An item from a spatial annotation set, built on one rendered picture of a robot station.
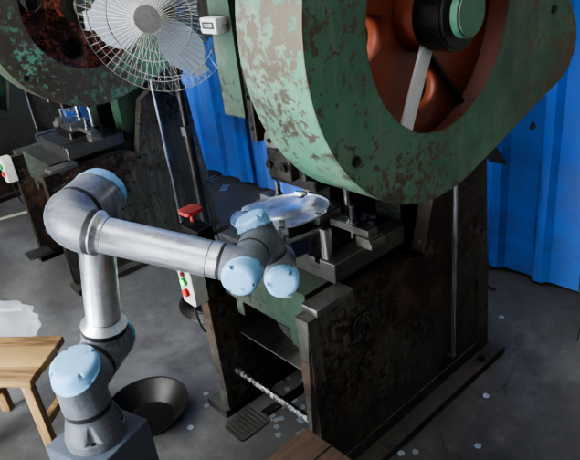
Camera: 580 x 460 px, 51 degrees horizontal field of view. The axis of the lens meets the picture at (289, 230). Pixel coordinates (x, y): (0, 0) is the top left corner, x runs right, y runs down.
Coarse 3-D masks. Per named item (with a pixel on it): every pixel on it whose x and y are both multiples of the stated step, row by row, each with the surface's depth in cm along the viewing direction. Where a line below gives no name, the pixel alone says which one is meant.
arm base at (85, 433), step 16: (112, 400) 150; (64, 416) 143; (96, 416) 142; (112, 416) 146; (64, 432) 149; (80, 432) 142; (96, 432) 143; (112, 432) 145; (80, 448) 143; (96, 448) 143
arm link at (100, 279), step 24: (96, 168) 136; (96, 192) 128; (120, 192) 136; (120, 216) 138; (96, 264) 138; (96, 288) 142; (96, 312) 145; (120, 312) 150; (96, 336) 147; (120, 336) 150; (120, 360) 151
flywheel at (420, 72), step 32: (384, 0) 121; (416, 0) 120; (448, 0) 117; (480, 0) 121; (384, 32) 124; (416, 32) 123; (448, 32) 120; (480, 32) 148; (384, 64) 127; (416, 64) 127; (448, 64) 142; (480, 64) 149; (384, 96) 129; (416, 96) 129; (448, 96) 146; (416, 128) 140
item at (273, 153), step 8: (264, 136) 171; (272, 144) 169; (272, 152) 168; (280, 152) 165; (272, 160) 169; (280, 160) 166; (272, 168) 170; (280, 168) 166; (288, 168) 165; (296, 168) 166; (280, 176) 169; (288, 176) 167; (296, 176) 167; (304, 176) 166
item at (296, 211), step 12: (252, 204) 185; (264, 204) 183; (276, 204) 179; (288, 204) 177; (300, 204) 177; (312, 204) 175; (324, 204) 173; (240, 216) 176; (276, 216) 169; (288, 216) 168; (300, 216) 167; (312, 216) 165
